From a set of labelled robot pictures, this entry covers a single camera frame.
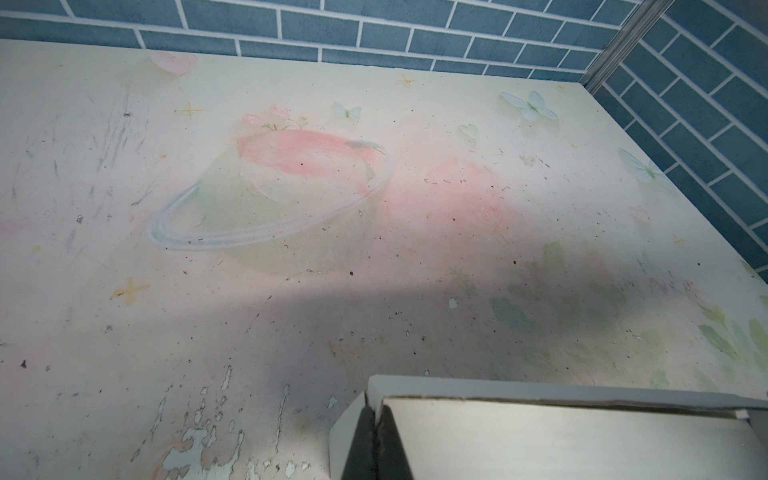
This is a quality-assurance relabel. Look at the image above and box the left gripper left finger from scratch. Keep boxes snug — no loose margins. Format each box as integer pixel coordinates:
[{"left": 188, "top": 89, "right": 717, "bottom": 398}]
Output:
[{"left": 339, "top": 393, "right": 377, "bottom": 479}]

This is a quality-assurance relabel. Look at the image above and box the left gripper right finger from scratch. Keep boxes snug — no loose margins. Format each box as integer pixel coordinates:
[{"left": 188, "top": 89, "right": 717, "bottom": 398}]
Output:
[{"left": 376, "top": 405, "right": 414, "bottom": 480}]

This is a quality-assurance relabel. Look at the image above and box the white paper box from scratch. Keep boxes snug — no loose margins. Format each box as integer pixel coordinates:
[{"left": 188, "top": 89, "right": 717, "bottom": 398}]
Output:
[{"left": 329, "top": 375, "right": 767, "bottom": 479}]

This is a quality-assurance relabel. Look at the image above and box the right aluminium corner post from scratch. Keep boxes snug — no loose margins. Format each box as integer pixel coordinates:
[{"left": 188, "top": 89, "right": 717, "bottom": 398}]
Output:
[{"left": 580, "top": 0, "right": 674, "bottom": 94}]

